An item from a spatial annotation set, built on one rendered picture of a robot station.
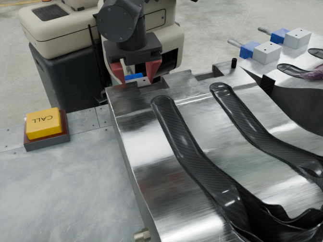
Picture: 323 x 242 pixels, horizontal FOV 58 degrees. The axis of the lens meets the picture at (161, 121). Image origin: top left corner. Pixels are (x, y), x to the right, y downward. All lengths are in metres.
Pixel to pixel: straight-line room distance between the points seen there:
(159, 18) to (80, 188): 0.59
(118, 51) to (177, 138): 0.20
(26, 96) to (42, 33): 1.25
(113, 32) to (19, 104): 1.80
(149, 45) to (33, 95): 1.76
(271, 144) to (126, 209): 0.23
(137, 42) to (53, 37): 0.57
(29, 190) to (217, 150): 0.31
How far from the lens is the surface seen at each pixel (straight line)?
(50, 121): 0.59
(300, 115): 0.62
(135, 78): 0.65
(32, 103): 2.18
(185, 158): 0.42
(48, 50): 1.10
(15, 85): 2.45
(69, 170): 0.54
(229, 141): 0.44
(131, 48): 0.55
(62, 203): 0.50
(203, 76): 0.60
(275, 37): 0.80
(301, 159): 0.40
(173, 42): 0.95
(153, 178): 0.38
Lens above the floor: 1.19
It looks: 41 degrees down
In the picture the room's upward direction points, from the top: 3 degrees counter-clockwise
